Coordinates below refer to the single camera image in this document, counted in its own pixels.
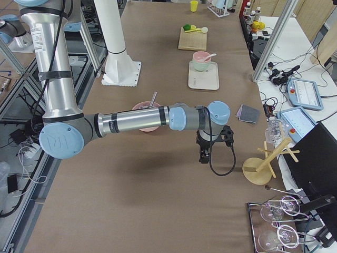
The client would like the wooden cutting board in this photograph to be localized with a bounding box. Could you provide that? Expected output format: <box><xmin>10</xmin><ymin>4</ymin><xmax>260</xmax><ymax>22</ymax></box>
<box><xmin>177</xmin><ymin>27</ymin><xmax>207</xmax><ymax>51</ymax></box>

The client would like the white wire cup rack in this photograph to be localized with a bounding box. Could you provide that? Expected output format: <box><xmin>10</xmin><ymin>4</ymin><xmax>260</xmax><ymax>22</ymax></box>
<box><xmin>207</xmin><ymin>0</ymin><xmax>233</xmax><ymax>17</ymax></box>

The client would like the large pink bowl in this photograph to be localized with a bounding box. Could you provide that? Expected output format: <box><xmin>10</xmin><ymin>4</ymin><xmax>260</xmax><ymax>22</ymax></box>
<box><xmin>131</xmin><ymin>101</ymin><xmax>162</xmax><ymax>133</ymax></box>

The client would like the aluminium frame post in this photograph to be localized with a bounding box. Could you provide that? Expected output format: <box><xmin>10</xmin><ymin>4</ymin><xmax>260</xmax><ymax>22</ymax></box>
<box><xmin>252</xmin><ymin>0</ymin><xmax>298</xmax><ymax>83</ymax></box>

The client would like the green bowl stack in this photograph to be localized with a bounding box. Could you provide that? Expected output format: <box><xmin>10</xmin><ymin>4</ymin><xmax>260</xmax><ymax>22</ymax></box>
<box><xmin>192</xmin><ymin>60</ymin><xmax>211</xmax><ymax>71</ymax></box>

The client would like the yellow plastic cup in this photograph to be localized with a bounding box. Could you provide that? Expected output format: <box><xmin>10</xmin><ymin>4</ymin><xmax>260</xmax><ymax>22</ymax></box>
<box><xmin>190</xmin><ymin>0</ymin><xmax>199</xmax><ymax>12</ymax></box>

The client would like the wooden mug tree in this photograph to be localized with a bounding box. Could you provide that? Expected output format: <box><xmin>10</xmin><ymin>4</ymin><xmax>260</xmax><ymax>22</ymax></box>
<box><xmin>242</xmin><ymin>137</ymin><xmax>300</xmax><ymax>185</ymax></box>

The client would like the grey folded cloth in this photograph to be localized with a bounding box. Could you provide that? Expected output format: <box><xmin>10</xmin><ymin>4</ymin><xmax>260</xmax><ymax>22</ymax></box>
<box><xmin>236</xmin><ymin>104</ymin><xmax>260</xmax><ymax>124</ymax></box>

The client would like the wine glass rack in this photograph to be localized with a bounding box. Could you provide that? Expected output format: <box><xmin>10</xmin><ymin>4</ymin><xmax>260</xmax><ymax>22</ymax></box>
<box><xmin>247</xmin><ymin>184</ymin><xmax>322</xmax><ymax>252</ymax></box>

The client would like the small pink bowl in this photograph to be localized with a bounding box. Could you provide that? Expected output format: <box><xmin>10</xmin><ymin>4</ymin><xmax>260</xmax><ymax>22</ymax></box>
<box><xmin>192</xmin><ymin>51</ymin><xmax>211</xmax><ymax>63</ymax></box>

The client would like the teach pendant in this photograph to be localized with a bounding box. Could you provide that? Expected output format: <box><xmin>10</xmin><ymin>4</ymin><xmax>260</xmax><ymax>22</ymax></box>
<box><xmin>287</xmin><ymin>78</ymin><xmax>324</xmax><ymax>111</ymax></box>
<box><xmin>277</xmin><ymin>106</ymin><xmax>317</xmax><ymax>143</ymax></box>

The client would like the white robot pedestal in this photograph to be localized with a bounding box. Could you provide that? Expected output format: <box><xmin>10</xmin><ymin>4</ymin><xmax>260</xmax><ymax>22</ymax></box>
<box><xmin>94</xmin><ymin>0</ymin><xmax>142</xmax><ymax>87</ymax></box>

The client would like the white ceramic spoon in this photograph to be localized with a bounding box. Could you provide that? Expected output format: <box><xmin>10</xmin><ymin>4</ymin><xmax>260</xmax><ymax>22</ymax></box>
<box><xmin>200</xmin><ymin>53</ymin><xmax>217</xmax><ymax>62</ymax></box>

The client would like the cream serving tray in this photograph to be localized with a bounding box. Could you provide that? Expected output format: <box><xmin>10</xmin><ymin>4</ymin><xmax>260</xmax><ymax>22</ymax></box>
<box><xmin>188</xmin><ymin>61</ymin><xmax>220</xmax><ymax>91</ymax></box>

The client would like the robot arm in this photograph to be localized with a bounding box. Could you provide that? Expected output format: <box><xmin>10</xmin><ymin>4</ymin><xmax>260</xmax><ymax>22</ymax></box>
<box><xmin>18</xmin><ymin>1</ymin><xmax>230</xmax><ymax>163</ymax></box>

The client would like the upper teach pendant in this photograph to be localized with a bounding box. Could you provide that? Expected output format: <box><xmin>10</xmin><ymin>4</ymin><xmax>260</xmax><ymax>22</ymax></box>
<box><xmin>287</xmin><ymin>78</ymin><xmax>324</xmax><ymax>111</ymax></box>

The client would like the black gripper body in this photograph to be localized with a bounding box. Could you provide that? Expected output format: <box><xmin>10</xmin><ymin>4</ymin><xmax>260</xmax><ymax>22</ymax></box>
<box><xmin>196</xmin><ymin>125</ymin><xmax>234</xmax><ymax>164</ymax></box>

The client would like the black computer monitor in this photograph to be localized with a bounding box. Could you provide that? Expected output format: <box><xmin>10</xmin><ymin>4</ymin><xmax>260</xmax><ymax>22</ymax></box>
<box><xmin>285</xmin><ymin>122</ymin><xmax>337</xmax><ymax>253</ymax></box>

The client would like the lower teach pendant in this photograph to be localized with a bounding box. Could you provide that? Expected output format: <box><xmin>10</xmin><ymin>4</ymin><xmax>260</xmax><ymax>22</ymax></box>
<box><xmin>277</xmin><ymin>106</ymin><xmax>317</xmax><ymax>143</ymax></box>

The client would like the green toy lime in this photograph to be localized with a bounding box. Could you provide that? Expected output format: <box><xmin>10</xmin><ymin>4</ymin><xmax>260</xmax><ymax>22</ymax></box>
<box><xmin>183</xmin><ymin>24</ymin><xmax>191</xmax><ymax>31</ymax></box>

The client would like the metal ice scoop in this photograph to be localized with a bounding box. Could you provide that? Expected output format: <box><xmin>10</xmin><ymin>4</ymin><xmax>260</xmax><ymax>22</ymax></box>
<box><xmin>148</xmin><ymin>91</ymin><xmax>157</xmax><ymax>108</ymax></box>

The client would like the clear plastic bottle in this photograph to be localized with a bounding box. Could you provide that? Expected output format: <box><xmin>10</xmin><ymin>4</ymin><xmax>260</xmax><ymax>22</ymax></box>
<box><xmin>265</xmin><ymin>119</ymin><xmax>288</xmax><ymax>147</ymax></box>

